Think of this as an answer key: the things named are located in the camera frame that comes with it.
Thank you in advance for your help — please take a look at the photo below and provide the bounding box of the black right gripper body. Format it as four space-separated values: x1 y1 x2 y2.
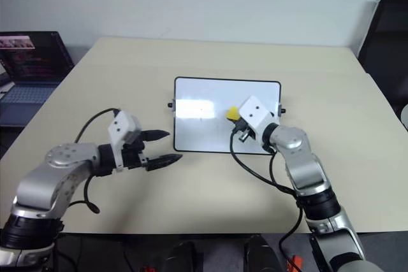
231 119 258 144

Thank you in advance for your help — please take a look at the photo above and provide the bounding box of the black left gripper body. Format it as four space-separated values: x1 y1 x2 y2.
122 131 151 170

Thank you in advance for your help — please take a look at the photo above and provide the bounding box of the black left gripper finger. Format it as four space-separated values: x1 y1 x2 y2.
145 153 184 171
142 129 170 142

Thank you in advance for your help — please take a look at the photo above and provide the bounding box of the yellow whiteboard eraser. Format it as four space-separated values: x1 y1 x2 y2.
225 105 241 122

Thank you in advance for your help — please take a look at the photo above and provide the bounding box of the black-framed whiteboard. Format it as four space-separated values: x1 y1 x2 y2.
167 76 286 156

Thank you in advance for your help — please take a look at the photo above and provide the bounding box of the dark rounded shape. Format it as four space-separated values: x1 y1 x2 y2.
243 234 274 272

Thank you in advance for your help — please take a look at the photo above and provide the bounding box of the open laptop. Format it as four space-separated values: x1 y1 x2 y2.
0 31 75 127

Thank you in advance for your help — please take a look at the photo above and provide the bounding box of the small orange-red object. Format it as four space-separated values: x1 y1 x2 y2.
286 254 303 270

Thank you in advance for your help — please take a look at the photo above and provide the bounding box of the grey round object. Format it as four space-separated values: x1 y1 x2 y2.
396 103 408 132

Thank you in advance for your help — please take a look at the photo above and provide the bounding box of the black chair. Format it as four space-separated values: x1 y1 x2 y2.
356 0 408 114

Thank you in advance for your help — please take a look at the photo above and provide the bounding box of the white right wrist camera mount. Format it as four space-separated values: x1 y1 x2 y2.
238 95 275 136

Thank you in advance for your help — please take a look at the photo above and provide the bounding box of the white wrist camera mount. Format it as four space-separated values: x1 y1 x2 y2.
107 110 143 171
238 95 275 136

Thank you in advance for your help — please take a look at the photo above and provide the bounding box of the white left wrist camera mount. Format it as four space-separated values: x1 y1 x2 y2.
107 110 143 171

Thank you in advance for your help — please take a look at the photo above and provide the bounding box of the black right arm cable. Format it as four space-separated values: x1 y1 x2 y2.
229 129 304 255

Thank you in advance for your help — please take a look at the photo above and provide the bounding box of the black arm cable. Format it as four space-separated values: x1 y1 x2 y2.
229 129 304 255
68 108 120 215

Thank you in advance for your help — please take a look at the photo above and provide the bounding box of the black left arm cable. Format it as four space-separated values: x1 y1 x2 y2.
68 108 120 215

